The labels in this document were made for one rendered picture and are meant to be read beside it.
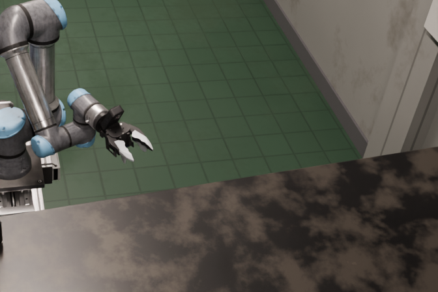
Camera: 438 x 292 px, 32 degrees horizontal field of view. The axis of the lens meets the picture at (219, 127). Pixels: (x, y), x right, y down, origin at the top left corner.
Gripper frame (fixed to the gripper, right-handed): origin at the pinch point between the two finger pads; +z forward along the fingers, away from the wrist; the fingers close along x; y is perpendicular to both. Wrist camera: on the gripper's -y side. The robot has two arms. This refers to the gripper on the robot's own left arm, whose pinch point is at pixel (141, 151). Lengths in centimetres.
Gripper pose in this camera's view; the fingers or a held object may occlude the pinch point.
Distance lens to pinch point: 229.0
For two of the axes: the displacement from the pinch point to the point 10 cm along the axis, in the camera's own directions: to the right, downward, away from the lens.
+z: 6.6, 5.4, -5.2
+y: -0.3, 7.2, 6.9
